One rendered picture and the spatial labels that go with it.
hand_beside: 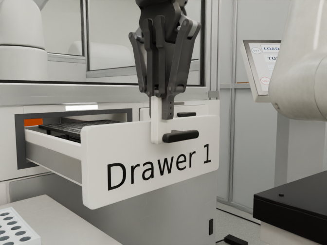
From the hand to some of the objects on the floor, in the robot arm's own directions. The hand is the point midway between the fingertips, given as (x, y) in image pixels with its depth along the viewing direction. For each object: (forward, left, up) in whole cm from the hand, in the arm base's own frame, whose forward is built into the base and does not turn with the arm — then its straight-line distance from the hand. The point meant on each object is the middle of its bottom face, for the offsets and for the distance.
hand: (161, 119), depth 42 cm
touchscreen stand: (+5, -102, -89) cm, 135 cm away
